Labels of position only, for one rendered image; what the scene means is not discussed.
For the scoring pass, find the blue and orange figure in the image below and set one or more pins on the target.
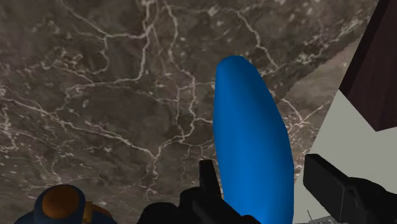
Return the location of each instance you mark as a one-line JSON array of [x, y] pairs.
[[62, 206]]

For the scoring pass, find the blue elongated rounded object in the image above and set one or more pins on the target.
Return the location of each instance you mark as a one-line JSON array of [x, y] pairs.
[[252, 139]]

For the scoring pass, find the dark brown wooden cabinet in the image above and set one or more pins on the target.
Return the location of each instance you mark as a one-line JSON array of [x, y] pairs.
[[373, 68]]

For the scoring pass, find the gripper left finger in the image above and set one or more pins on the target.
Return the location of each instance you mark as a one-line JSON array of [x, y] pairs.
[[208, 198]]

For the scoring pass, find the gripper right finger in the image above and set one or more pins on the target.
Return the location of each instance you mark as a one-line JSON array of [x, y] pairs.
[[341, 189]]

